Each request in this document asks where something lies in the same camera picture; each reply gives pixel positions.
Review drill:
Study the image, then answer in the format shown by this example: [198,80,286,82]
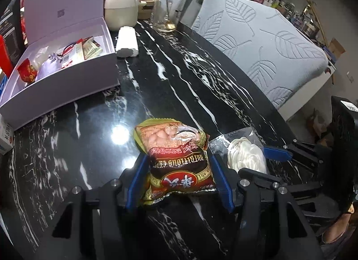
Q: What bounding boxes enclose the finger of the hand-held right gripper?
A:
[263,140,332,167]
[239,167,322,193]

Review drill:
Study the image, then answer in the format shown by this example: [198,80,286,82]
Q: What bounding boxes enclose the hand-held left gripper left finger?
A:
[47,154,149,260]

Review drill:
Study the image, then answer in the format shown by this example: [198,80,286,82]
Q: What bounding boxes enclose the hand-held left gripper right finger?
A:
[209,153,321,260]

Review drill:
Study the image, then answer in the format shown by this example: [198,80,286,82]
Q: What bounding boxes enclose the white rose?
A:
[208,127,269,175]

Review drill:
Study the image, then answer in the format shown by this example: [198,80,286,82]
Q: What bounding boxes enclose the red-brown snack packet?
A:
[134,118,218,206]

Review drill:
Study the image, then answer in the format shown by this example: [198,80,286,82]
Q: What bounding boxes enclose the green snack packet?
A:
[81,36,103,60]

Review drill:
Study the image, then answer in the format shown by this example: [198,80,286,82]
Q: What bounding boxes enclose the red and white small packet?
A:
[60,39,84,69]

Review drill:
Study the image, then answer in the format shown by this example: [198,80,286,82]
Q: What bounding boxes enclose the lavender sachet pouch with tassel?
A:
[35,43,77,82]

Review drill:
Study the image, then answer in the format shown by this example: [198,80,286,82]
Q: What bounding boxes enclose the red candy box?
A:
[17,58,38,84]

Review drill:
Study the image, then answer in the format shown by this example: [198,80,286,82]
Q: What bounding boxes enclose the lavender gift box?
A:
[0,0,121,132]

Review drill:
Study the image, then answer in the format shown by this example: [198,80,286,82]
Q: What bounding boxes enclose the person's right hand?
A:
[321,212,354,245]

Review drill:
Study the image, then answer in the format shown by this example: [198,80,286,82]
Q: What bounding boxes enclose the cardboard box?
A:
[326,37,346,60]

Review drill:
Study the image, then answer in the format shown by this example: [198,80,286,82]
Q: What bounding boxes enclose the large leaf-pattern chair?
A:
[192,0,329,111]

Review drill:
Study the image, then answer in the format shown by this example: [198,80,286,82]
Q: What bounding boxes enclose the white and blue carton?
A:
[0,117,14,155]

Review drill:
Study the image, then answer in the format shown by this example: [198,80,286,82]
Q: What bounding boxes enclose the cream lidded pot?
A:
[104,0,147,31]

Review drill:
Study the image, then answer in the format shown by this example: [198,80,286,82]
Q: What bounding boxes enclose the clear glass cup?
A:
[151,0,182,32]

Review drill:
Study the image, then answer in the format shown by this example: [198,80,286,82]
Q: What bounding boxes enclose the brown bowl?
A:
[138,0,156,20]

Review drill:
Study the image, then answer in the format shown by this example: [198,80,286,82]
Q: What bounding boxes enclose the metal spoon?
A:
[164,0,176,30]

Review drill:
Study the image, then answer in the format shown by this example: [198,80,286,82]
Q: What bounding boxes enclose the black snack bag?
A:
[0,0,28,64]

